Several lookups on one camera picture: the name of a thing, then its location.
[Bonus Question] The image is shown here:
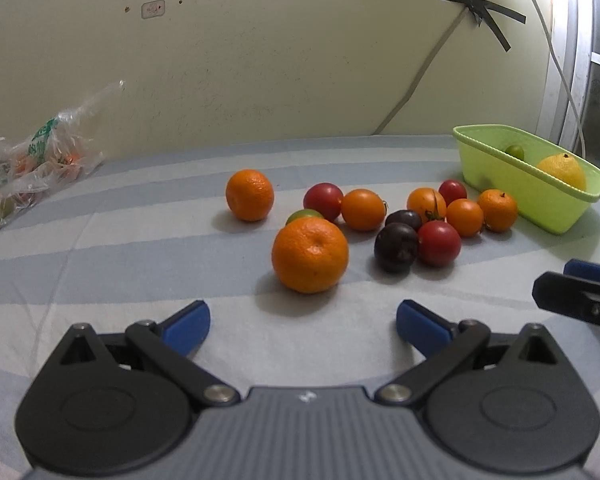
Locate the large red tomato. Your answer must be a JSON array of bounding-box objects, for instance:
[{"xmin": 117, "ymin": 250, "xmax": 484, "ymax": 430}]
[{"xmin": 417, "ymin": 220, "xmax": 462, "ymax": 268}]

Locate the small red tomato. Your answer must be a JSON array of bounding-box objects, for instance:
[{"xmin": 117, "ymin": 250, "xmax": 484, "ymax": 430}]
[{"xmin": 438, "ymin": 179, "xmax": 468, "ymax": 205}]

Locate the white cable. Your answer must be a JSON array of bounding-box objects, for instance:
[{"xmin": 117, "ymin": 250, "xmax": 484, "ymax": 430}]
[{"xmin": 510, "ymin": 0, "xmax": 588, "ymax": 157}]

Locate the medium tangerine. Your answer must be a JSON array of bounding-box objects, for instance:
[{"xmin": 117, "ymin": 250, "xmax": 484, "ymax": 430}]
[{"xmin": 225, "ymin": 169, "xmax": 275, "ymax": 222}]

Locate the white window frame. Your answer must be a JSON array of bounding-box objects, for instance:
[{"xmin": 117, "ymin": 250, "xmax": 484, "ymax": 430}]
[{"xmin": 535, "ymin": 0, "xmax": 600, "ymax": 156}]

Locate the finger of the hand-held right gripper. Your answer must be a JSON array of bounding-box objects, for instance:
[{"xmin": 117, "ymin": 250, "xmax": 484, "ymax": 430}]
[
  {"xmin": 532, "ymin": 270, "xmax": 600, "ymax": 342},
  {"xmin": 563, "ymin": 258, "xmax": 600, "ymax": 287}
]

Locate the large tangerine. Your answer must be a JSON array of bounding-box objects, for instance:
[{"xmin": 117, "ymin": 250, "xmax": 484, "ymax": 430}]
[{"xmin": 271, "ymin": 218, "xmax": 350, "ymax": 294}]

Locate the small dark plum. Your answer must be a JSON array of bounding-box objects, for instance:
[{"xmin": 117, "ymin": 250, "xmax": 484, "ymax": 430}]
[{"xmin": 384, "ymin": 209, "xmax": 423, "ymax": 232}]

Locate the striped bed sheet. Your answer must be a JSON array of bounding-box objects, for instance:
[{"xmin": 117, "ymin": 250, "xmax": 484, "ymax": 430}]
[{"xmin": 0, "ymin": 134, "xmax": 600, "ymax": 480}]

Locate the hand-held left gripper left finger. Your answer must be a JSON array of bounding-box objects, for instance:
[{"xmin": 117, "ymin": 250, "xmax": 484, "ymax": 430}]
[{"xmin": 50, "ymin": 300, "xmax": 241, "ymax": 407}]

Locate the orange tomato with stem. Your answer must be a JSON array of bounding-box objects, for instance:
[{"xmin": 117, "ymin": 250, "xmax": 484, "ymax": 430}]
[{"xmin": 406, "ymin": 187, "xmax": 447, "ymax": 224}]

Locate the black tape cross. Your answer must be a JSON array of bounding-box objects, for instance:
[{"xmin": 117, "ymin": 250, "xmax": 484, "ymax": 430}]
[{"xmin": 434, "ymin": 0, "xmax": 527, "ymax": 52}]

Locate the clear plastic bag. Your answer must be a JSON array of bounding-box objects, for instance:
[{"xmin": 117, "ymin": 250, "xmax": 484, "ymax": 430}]
[{"xmin": 0, "ymin": 80, "xmax": 126, "ymax": 241}]

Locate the yellow lemon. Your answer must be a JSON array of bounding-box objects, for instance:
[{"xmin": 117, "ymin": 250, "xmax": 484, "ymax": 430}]
[{"xmin": 535, "ymin": 153, "xmax": 587, "ymax": 192}]

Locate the light green plastic basket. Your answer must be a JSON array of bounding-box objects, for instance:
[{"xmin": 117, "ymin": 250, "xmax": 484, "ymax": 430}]
[{"xmin": 453, "ymin": 124, "xmax": 600, "ymax": 235}]

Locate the large dark plum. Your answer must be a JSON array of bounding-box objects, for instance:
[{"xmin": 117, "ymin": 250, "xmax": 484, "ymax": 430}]
[{"xmin": 374, "ymin": 223, "xmax": 420, "ymax": 275}]

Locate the green tomato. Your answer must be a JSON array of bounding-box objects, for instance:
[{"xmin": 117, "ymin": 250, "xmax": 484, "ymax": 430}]
[{"xmin": 285, "ymin": 208, "xmax": 326, "ymax": 226}]

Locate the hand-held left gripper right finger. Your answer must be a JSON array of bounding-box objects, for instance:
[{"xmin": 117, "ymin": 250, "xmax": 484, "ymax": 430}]
[{"xmin": 377, "ymin": 299, "xmax": 564, "ymax": 406}]

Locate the small tangerine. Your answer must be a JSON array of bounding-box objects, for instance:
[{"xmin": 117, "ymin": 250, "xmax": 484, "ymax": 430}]
[{"xmin": 477, "ymin": 189, "xmax": 519, "ymax": 233}]

